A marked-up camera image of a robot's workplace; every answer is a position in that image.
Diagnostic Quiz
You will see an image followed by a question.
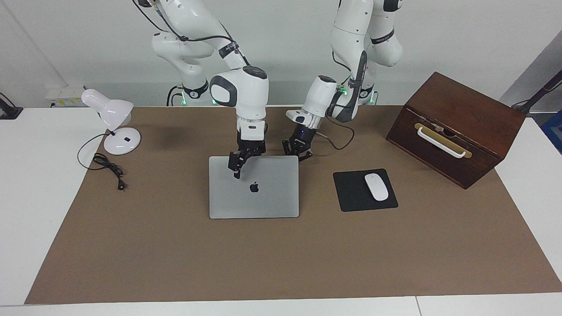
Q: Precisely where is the white box handle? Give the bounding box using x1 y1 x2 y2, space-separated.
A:
416 126 467 158

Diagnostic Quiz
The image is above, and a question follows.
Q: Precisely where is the brown table mat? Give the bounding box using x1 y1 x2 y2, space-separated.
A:
24 104 562 305

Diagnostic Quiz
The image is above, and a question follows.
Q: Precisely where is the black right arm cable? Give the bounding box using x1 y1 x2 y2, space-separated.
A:
132 0 252 67

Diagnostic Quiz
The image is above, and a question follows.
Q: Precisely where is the black clamp mount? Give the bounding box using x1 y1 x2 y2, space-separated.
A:
0 93 23 120

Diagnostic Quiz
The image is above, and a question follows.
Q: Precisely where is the black stand pole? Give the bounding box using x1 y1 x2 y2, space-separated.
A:
512 70 562 115

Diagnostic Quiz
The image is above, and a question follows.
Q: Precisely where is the white desk lamp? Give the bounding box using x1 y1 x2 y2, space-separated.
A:
81 89 142 155

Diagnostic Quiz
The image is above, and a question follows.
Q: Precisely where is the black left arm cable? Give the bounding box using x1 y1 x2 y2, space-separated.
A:
318 50 355 151

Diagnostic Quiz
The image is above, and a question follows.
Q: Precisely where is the black mouse pad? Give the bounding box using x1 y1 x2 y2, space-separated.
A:
332 169 399 212

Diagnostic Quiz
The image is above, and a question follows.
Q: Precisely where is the blue crate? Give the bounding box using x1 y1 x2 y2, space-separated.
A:
541 110 562 154

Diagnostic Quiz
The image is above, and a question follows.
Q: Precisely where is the white power strip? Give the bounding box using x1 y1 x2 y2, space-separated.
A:
46 85 86 108

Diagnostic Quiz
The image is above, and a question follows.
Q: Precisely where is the dark wooden box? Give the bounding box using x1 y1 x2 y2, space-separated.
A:
385 72 526 190

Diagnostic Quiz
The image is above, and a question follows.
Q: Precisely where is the black right base cable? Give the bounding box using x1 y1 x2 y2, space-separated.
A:
166 86 183 107

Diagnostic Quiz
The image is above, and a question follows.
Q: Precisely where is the black lamp power cable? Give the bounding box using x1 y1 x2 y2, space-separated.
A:
77 133 128 191

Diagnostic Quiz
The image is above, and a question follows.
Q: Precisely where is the white computer mouse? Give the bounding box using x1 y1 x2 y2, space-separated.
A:
364 173 389 202

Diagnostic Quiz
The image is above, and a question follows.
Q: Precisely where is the silver laptop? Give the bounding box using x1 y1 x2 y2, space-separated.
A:
208 155 300 219

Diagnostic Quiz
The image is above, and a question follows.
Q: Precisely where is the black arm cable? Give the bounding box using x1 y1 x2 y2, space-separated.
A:
318 50 355 151
132 0 252 67

